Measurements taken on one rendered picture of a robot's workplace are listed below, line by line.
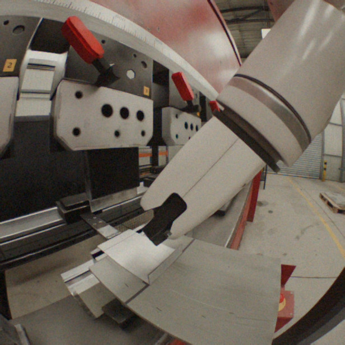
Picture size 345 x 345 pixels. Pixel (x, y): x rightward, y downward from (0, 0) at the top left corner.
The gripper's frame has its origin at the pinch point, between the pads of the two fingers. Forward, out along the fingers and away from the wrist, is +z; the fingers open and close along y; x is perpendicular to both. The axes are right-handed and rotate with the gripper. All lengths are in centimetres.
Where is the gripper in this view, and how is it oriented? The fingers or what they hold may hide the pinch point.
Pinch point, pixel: (158, 229)
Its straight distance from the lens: 20.1
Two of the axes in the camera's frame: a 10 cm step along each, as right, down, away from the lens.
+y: -5.6, 1.5, -8.2
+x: 6.4, 7.1, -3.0
